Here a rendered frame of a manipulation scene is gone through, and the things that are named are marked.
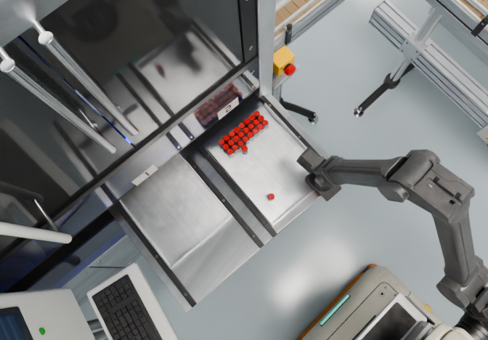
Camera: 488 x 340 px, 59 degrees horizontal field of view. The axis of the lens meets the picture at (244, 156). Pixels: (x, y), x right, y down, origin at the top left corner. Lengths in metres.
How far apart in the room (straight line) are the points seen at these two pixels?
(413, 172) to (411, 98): 1.81
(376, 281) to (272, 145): 0.90
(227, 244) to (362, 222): 1.10
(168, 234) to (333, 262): 1.12
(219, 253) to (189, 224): 0.14
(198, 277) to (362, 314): 0.90
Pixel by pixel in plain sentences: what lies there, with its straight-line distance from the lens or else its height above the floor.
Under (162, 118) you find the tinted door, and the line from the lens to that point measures 1.16.
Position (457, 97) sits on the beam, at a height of 0.48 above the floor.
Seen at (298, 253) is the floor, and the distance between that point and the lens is 2.33.
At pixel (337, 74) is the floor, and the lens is 2.61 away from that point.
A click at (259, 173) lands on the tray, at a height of 0.88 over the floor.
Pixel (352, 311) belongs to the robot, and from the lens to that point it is 2.09.
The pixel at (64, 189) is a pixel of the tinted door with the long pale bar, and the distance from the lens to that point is 1.16.
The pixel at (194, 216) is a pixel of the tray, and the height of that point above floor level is 0.88.
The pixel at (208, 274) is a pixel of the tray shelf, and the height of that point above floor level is 0.88.
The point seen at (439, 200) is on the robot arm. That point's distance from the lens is 0.84.
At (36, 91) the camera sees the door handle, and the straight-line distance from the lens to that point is 0.69.
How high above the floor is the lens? 2.32
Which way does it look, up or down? 75 degrees down
